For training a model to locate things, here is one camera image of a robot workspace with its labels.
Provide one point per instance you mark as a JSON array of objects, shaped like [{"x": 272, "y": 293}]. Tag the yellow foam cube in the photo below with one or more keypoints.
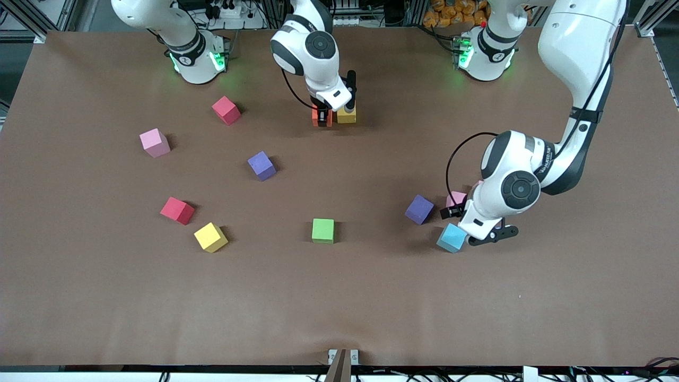
[
  {"x": 347, "y": 116},
  {"x": 210, "y": 237}
]

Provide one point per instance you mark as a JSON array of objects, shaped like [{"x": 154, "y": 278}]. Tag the black left camera mount bracket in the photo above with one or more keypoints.
[{"x": 496, "y": 235}]

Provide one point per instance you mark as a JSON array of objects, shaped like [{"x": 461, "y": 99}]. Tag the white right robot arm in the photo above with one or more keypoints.
[{"x": 318, "y": 58}]

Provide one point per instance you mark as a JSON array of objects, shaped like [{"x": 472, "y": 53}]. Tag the red foam cube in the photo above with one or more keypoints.
[
  {"x": 226, "y": 110},
  {"x": 177, "y": 210}
]

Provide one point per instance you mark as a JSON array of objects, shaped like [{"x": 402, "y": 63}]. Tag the blue foam cube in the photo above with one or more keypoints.
[{"x": 449, "y": 239}]

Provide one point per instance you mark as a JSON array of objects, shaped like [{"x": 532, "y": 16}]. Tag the white power strip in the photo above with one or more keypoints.
[
  {"x": 350, "y": 18},
  {"x": 244, "y": 22}
]

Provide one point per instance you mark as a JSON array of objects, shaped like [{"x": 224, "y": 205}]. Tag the metal table clamp bracket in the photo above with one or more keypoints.
[{"x": 344, "y": 363}]

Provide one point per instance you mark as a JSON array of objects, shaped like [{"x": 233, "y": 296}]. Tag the black right camera mount bracket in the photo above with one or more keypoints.
[{"x": 351, "y": 85}]

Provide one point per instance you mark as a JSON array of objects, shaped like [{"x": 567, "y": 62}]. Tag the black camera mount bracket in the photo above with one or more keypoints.
[
  {"x": 496, "y": 235},
  {"x": 351, "y": 85}
]

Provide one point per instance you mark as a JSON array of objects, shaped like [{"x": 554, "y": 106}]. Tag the purple foam cube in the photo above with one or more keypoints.
[
  {"x": 261, "y": 165},
  {"x": 419, "y": 209}
]

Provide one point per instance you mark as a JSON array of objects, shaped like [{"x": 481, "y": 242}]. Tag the green foam cube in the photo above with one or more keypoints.
[{"x": 323, "y": 231}]

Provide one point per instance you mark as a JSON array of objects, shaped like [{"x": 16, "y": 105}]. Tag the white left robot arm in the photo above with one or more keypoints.
[{"x": 578, "y": 53}]

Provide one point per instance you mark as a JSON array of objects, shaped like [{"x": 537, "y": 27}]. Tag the orange foam cube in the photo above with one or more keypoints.
[{"x": 330, "y": 120}]

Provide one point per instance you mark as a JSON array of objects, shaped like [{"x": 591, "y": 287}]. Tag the brown paper table cover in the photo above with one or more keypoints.
[{"x": 339, "y": 297}]

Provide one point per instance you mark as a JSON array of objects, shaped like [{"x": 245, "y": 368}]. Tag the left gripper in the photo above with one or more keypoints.
[{"x": 454, "y": 211}]

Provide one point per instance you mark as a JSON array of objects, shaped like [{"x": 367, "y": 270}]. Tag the aluminium frame profile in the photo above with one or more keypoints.
[
  {"x": 38, "y": 37},
  {"x": 655, "y": 16}
]

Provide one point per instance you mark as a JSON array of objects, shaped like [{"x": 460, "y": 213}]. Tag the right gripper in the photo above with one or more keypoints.
[{"x": 320, "y": 104}]

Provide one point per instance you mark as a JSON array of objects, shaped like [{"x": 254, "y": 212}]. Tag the bag of orange items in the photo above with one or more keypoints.
[{"x": 451, "y": 13}]

